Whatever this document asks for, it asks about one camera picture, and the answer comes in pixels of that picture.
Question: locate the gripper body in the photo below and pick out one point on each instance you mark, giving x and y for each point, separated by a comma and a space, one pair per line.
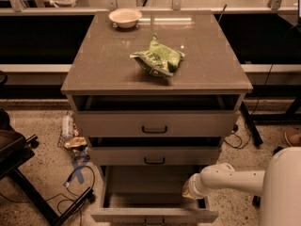
195, 185

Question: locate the grey drawer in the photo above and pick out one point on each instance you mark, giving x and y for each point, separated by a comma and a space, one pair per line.
155, 115
138, 151
150, 195

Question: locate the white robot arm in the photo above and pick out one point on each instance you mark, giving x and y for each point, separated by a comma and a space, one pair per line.
279, 186

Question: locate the grey drawer cabinet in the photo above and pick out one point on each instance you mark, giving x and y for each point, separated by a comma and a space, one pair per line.
103, 65

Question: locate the black table leg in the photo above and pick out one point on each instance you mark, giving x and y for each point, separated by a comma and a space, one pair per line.
251, 126

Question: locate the person leg and shoe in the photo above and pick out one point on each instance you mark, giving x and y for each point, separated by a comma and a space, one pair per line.
293, 137

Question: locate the green chip bag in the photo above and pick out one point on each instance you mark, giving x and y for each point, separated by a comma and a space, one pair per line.
158, 60

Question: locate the white plastic bottle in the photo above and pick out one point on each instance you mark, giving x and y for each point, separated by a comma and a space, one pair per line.
67, 127

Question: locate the white bowl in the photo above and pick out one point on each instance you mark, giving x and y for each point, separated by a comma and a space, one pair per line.
125, 17

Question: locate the black office chair left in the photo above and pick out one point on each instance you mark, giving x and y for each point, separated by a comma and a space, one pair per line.
15, 150

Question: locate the wire basket with snacks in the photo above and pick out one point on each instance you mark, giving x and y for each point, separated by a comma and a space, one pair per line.
76, 146

